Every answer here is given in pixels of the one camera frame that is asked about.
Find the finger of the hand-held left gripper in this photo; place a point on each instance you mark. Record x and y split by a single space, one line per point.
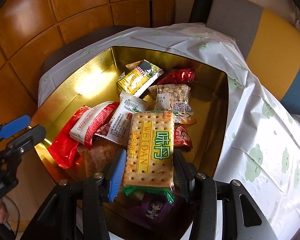
13 126
30 136

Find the large plain red packet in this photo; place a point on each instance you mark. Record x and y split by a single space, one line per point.
62 147

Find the gold-lined dark red box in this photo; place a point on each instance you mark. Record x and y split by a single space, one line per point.
90 80

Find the small red foil packet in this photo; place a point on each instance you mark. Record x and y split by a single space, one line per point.
180 76

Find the black chair post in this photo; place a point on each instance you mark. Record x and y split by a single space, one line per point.
202 2

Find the clear nut packet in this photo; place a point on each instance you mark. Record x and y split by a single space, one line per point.
170 95

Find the green-ended cracker packet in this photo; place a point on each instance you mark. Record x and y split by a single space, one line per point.
147 150

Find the yellow black snack packet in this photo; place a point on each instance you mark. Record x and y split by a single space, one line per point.
132 80

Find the grey yellow blue chair backrest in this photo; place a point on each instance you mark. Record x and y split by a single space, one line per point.
272 42

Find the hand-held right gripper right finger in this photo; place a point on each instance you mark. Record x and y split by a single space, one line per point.
181 177

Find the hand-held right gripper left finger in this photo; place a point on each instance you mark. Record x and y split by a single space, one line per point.
116 177

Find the white silver snack packet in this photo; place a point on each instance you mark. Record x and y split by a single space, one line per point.
122 120

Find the long red patterned packet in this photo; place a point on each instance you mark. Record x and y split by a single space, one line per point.
182 136

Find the person's left hand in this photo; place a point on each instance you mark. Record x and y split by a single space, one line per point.
1 212

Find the white packet red label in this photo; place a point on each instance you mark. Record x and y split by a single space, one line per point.
87 125

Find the orange cake packet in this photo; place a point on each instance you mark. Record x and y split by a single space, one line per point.
100 155

